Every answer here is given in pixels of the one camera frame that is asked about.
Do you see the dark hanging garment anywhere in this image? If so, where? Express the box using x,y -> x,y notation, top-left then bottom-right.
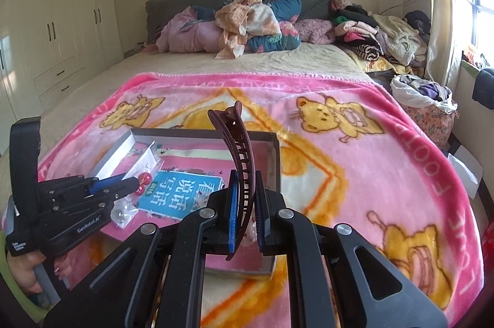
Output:
473,68 -> 494,105

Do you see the person's left forearm green sleeve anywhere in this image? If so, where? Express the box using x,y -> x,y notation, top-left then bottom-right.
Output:
0,231 -> 52,323

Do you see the brown curved hair clip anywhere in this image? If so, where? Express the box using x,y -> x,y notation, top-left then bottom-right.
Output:
207,101 -> 256,261

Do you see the pink jewelry clear packet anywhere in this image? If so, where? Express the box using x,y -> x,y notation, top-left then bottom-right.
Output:
243,218 -> 260,247

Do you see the grey cardboard box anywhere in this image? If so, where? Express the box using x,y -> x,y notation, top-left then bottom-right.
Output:
90,127 -> 282,280

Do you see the silver beads clear packet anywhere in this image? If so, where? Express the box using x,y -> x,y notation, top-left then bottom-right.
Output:
111,200 -> 139,229

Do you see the pink fuzzy garment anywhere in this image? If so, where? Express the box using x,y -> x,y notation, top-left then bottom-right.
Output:
295,19 -> 336,45

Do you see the red bead earrings clear packet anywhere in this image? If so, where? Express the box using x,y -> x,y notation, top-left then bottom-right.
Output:
125,151 -> 163,198

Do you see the white paper box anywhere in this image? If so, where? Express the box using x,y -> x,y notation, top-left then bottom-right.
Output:
448,145 -> 484,194

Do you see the pile of bedding and pillows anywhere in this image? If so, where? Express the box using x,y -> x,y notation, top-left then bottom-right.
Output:
144,0 -> 338,39

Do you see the pink printed blanket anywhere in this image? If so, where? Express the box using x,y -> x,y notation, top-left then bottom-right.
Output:
0,71 -> 485,328

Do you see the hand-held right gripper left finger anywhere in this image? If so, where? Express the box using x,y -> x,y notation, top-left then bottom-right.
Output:
42,169 -> 242,328

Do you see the bed with beige sheet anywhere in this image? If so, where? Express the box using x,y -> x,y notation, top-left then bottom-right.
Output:
39,42 -> 390,159

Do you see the pile of clothes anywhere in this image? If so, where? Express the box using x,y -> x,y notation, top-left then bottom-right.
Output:
330,0 -> 431,76

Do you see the orange patterned cloth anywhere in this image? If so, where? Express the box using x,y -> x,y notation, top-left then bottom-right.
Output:
214,0 -> 282,60

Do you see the blue floral quilt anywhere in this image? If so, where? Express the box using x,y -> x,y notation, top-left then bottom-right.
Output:
193,0 -> 304,53

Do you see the cream wardrobe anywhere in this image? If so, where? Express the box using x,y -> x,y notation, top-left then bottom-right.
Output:
0,0 -> 125,128

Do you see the pink quilt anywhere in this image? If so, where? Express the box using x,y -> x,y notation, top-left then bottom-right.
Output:
156,6 -> 228,53

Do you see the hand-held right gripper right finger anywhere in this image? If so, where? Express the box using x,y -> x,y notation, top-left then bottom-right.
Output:
253,174 -> 450,328

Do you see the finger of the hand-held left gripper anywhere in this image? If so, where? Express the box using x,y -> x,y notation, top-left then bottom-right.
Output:
46,177 -> 141,215
39,174 -> 128,197

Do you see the person's left hand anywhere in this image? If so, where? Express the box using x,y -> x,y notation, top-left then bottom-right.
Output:
6,231 -> 73,294

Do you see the cream curtain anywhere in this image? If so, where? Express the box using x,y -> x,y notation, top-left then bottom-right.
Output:
425,0 -> 476,93

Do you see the pink and blue picture book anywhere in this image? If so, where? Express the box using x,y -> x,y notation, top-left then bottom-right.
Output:
127,143 -> 273,271

